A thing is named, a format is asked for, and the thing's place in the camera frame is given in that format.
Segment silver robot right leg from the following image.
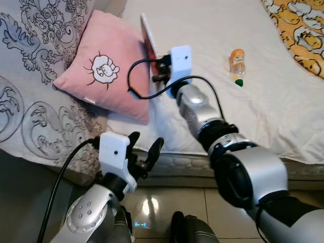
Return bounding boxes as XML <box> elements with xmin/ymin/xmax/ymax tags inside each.
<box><xmin>170</xmin><ymin>211</ymin><xmax>219</xmax><ymax>243</ymax></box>

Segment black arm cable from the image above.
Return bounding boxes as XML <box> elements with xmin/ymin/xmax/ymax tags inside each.
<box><xmin>127</xmin><ymin>57</ymin><xmax>226</xmax><ymax>122</ymax></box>
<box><xmin>36</xmin><ymin>137</ymin><xmax>102</xmax><ymax>243</ymax></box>

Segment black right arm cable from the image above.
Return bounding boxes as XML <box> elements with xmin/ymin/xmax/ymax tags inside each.
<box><xmin>127</xmin><ymin>57</ymin><xmax>226</xmax><ymax>122</ymax></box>

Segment pink plush pillow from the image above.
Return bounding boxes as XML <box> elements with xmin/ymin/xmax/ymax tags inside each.
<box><xmin>53</xmin><ymin>9</ymin><xmax>152</xmax><ymax>126</ymax></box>

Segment white quilted mattress pad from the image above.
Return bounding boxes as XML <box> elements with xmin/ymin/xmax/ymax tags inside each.
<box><xmin>106</xmin><ymin>0</ymin><xmax>324</xmax><ymax>165</ymax></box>

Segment large grey floral patterned pillow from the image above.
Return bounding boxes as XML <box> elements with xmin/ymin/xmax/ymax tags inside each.
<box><xmin>0</xmin><ymin>0</ymin><xmax>109</xmax><ymax>175</ymax></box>

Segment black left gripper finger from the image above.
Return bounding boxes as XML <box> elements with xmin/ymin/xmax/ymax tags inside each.
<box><xmin>126</xmin><ymin>131</ymin><xmax>141</xmax><ymax>158</ymax></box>
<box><xmin>145</xmin><ymin>137</ymin><xmax>165</xmax><ymax>172</ymax></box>

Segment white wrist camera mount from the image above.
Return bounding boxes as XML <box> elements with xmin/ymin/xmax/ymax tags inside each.
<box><xmin>99</xmin><ymin>133</ymin><xmax>137</xmax><ymax>193</ymax></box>
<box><xmin>170</xmin><ymin>46</ymin><xmax>194</xmax><ymax>88</ymax></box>

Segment silver robot leg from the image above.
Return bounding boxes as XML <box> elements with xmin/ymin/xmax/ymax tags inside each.
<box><xmin>114</xmin><ymin>205</ymin><xmax>134</xmax><ymax>243</ymax></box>
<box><xmin>170</xmin><ymin>211</ymin><xmax>219</xmax><ymax>243</ymax></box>

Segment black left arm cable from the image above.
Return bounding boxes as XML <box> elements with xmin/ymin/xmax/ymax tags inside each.
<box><xmin>36</xmin><ymin>137</ymin><xmax>102</xmax><ymax>243</ymax></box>

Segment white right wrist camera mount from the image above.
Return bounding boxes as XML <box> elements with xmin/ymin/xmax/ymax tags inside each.
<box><xmin>170</xmin><ymin>46</ymin><xmax>194</xmax><ymax>88</ymax></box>

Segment yellow cartoon print blanket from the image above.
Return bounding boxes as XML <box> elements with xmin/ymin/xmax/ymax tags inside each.
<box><xmin>262</xmin><ymin>0</ymin><xmax>324</xmax><ymax>79</ymax></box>

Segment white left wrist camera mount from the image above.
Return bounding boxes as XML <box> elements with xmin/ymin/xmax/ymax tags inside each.
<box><xmin>99</xmin><ymin>133</ymin><xmax>137</xmax><ymax>193</ymax></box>

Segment silver robot left leg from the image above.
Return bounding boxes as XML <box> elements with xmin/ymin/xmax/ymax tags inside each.
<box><xmin>114</xmin><ymin>205</ymin><xmax>134</xmax><ymax>243</ymax></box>

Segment clear plastic bottle green cap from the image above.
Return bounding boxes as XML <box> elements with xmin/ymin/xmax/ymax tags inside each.
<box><xmin>229</xmin><ymin>49</ymin><xmax>247</xmax><ymax>87</ymax></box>

